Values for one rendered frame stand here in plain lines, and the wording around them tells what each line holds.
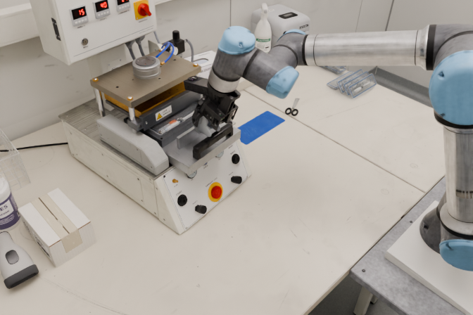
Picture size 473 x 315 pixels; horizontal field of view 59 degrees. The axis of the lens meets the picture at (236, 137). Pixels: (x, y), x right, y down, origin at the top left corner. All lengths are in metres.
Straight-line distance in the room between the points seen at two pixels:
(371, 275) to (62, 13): 1.06
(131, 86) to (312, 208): 0.66
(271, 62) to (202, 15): 1.09
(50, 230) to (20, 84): 0.64
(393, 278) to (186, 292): 0.54
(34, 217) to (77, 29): 0.52
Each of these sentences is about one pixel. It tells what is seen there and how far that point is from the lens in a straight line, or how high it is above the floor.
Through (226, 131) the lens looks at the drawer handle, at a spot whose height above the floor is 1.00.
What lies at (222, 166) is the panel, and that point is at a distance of 1.31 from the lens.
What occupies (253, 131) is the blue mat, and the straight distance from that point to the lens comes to 1.60.
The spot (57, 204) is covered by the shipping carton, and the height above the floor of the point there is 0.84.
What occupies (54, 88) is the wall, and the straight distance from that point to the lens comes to 1.73.
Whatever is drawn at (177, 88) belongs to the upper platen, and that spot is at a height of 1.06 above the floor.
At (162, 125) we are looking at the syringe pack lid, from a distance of 1.21.
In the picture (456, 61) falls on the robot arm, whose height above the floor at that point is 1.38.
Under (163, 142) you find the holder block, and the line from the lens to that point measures 1.17.
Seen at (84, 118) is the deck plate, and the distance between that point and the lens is 1.43.
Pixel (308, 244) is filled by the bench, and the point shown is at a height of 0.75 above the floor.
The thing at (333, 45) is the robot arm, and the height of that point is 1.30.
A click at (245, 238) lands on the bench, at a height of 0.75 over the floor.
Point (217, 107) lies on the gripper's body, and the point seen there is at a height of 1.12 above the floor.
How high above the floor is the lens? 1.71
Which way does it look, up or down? 38 degrees down
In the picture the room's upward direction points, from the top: 1 degrees clockwise
